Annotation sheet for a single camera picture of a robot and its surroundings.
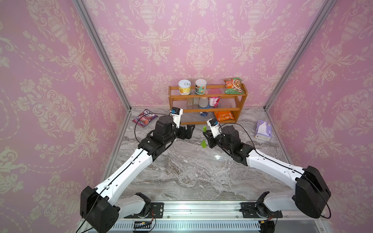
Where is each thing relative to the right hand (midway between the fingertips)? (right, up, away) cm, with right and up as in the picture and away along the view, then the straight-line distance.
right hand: (205, 131), depth 80 cm
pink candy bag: (-43, +8, +30) cm, 53 cm away
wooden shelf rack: (-7, +14, +24) cm, 28 cm away
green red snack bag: (+18, +27, +8) cm, 33 cm away
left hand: (-9, +3, -5) cm, 11 cm away
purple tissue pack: (+42, -1, +20) cm, 47 cm away
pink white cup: (+8, +19, +17) cm, 27 cm away
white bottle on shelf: (+1, +19, +20) cm, 27 cm away
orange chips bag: (+17, +10, +30) cm, 36 cm away
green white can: (-2, +26, +5) cm, 27 cm away
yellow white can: (-12, +26, +5) cm, 29 cm away
